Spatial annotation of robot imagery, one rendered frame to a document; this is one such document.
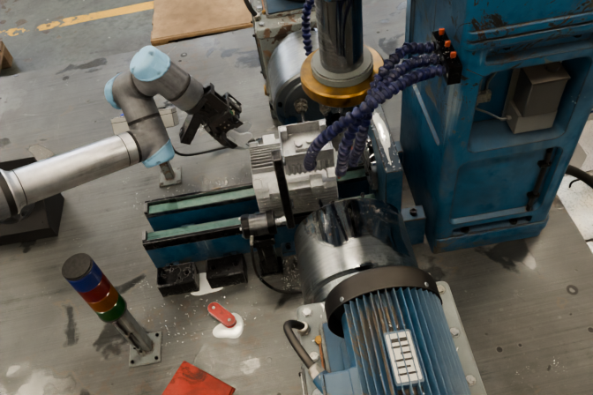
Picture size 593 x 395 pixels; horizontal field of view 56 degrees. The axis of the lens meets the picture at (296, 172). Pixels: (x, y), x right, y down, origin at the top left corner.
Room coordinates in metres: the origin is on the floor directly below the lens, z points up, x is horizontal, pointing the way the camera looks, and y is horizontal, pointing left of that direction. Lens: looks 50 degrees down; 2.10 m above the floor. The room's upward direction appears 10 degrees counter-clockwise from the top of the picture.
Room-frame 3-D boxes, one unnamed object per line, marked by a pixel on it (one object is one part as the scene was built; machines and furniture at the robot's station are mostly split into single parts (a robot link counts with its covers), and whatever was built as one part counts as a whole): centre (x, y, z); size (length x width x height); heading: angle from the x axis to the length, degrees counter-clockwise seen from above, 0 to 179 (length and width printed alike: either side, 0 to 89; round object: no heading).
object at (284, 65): (1.25, -0.09, 1.04); 0.37 x 0.25 x 0.25; 0
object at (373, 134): (0.90, -0.25, 0.97); 0.30 x 0.11 x 0.34; 0
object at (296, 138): (0.90, -0.03, 1.11); 0.12 x 0.11 x 0.07; 89
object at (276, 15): (1.50, -0.09, 0.99); 0.35 x 0.31 x 0.37; 0
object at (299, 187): (0.90, 0.01, 1.01); 0.20 x 0.19 x 0.19; 89
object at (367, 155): (0.90, -0.19, 1.01); 0.15 x 0.02 x 0.15; 0
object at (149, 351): (0.60, 0.45, 1.01); 0.08 x 0.08 x 0.42; 0
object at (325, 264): (0.57, -0.09, 1.04); 0.41 x 0.25 x 0.25; 0
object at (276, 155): (0.76, 0.04, 1.12); 0.04 x 0.03 x 0.26; 90
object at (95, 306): (0.60, 0.45, 1.10); 0.06 x 0.06 x 0.04
